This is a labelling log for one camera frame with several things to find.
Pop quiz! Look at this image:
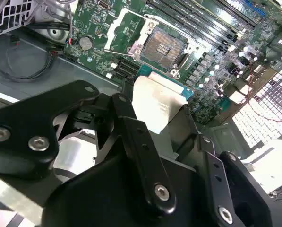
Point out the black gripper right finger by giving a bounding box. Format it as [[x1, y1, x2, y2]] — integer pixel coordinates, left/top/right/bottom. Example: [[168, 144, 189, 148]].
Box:
[[168, 104, 275, 227]]

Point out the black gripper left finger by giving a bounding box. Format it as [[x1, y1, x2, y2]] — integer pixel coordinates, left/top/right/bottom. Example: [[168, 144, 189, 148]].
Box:
[[0, 79, 177, 215]]

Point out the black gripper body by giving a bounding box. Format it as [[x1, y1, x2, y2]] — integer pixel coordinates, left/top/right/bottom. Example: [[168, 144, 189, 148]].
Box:
[[41, 150, 218, 227]]

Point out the silver CPU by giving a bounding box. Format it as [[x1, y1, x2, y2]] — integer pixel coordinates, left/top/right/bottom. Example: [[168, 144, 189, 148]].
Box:
[[132, 65, 195, 135]]

